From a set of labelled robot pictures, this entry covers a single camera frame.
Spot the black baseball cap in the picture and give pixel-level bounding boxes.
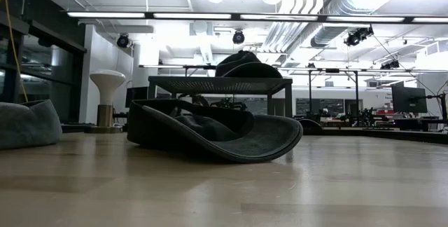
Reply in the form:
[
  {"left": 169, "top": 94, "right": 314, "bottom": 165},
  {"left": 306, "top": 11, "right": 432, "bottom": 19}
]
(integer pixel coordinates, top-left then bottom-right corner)
[
  {"left": 127, "top": 97, "right": 304, "bottom": 164},
  {"left": 214, "top": 50, "right": 283, "bottom": 78}
]

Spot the grey-blue baseball cap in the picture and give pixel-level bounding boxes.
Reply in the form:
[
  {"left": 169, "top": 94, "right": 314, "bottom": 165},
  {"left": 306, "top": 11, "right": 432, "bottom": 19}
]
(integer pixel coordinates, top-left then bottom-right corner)
[{"left": 0, "top": 99, "right": 63, "bottom": 150}]

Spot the black monitor on arm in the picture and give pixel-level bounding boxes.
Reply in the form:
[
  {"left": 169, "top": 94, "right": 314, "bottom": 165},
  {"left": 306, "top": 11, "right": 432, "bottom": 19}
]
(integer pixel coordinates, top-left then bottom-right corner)
[{"left": 391, "top": 85, "right": 428, "bottom": 114}]

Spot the grey perforated metal rack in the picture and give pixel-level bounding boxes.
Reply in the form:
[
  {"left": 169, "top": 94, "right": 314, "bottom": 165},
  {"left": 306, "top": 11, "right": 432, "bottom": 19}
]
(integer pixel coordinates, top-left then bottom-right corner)
[{"left": 147, "top": 76, "right": 293, "bottom": 119}]

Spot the black ceiling spot lamp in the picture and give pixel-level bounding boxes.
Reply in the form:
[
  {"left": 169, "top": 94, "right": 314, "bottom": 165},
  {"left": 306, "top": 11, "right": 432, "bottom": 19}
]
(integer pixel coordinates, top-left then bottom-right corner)
[
  {"left": 232, "top": 29, "right": 246, "bottom": 45},
  {"left": 379, "top": 60, "right": 400, "bottom": 70},
  {"left": 116, "top": 33, "right": 131, "bottom": 49}
]

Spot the black desk monitor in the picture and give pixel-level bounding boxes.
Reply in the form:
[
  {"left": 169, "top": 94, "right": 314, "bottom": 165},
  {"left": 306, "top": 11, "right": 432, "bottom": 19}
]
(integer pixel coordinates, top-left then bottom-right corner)
[{"left": 125, "top": 86, "right": 149, "bottom": 109}]

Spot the long ceiling light bar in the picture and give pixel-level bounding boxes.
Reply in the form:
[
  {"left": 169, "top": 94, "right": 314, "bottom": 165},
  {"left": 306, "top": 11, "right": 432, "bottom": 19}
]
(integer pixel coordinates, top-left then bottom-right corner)
[{"left": 65, "top": 11, "right": 448, "bottom": 25}]

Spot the black domed object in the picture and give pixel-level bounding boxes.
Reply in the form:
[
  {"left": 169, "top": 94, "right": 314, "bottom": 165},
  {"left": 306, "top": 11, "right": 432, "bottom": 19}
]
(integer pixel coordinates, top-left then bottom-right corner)
[{"left": 301, "top": 118, "right": 323, "bottom": 132}]

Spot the white mushroom-shaped lamp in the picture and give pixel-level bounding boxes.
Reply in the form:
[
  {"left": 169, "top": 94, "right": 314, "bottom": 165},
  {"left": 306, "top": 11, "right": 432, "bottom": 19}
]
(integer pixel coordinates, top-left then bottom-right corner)
[{"left": 85, "top": 69, "right": 127, "bottom": 134}]

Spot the black spot lamp cluster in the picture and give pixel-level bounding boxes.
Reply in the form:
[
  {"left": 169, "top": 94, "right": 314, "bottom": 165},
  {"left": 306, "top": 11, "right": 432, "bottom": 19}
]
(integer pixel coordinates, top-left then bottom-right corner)
[{"left": 343, "top": 26, "right": 375, "bottom": 48}]

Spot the distant black station frame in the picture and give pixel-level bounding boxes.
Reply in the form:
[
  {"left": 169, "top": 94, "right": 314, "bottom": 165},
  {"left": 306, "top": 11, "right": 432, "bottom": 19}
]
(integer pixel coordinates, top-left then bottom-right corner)
[{"left": 307, "top": 67, "right": 361, "bottom": 118}]

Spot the yellow cable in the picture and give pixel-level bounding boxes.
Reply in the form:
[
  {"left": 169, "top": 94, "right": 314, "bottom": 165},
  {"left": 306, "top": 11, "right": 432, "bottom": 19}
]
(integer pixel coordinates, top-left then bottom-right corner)
[{"left": 0, "top": 0, "right": 29, "bottom": 104}]

